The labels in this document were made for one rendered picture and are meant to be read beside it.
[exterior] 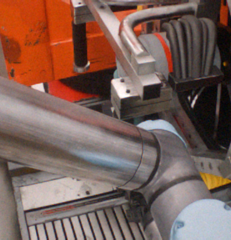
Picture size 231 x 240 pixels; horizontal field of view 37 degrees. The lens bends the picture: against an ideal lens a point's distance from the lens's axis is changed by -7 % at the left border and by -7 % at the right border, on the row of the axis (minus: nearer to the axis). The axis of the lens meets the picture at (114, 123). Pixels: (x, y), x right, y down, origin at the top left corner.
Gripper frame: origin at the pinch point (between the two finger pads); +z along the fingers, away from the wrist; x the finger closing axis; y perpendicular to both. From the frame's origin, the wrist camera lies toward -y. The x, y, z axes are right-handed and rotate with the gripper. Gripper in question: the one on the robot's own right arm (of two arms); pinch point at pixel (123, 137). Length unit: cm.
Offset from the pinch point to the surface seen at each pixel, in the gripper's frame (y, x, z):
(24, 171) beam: -73, 24, 57
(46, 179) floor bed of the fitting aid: -75, 16, 52
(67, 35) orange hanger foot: -14, -2, 62
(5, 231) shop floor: -83, 38, 35
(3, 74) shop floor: -83, 29, 146
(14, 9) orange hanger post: 0, 15, 60
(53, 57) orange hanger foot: -21, 4, 60
